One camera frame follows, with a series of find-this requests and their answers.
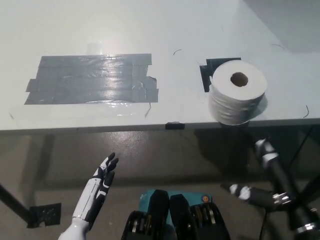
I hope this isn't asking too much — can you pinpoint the grey duct tape patch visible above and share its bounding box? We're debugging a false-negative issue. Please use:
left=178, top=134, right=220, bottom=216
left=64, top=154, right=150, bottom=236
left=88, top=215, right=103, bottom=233
left=24, top=52, right=160, bottom=106

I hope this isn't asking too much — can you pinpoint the robot body black teal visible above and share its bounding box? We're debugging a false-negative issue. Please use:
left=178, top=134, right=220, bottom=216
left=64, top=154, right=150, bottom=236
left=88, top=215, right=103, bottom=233
left=121, top=189, right=232, bottom=240

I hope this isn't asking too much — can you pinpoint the white toilet paper roll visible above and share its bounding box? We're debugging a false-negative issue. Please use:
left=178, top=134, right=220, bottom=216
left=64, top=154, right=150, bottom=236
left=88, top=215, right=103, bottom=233
left=208, top=59, right=268, bottom=126

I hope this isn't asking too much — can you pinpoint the black table leg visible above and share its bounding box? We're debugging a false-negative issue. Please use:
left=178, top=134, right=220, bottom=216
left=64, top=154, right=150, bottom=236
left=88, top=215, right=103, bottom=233
left=291, top=172, right=320, bottom=211
left=0, top=183, right=33, bottom=226

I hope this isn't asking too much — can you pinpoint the wide clear tape strip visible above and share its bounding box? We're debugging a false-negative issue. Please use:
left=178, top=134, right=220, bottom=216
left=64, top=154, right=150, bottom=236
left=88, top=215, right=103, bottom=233
left=8, top=103, right=151, bottom=119

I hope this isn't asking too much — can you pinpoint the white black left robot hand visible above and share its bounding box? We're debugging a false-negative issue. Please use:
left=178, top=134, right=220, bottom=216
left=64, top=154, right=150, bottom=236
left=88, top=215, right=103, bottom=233
left=71, top=152, right=120, bottom=224

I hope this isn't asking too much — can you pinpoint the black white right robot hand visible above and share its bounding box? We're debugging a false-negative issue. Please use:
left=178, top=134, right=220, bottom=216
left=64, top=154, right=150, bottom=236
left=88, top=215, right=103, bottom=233
left=219, top=138, right=314, bottom=230

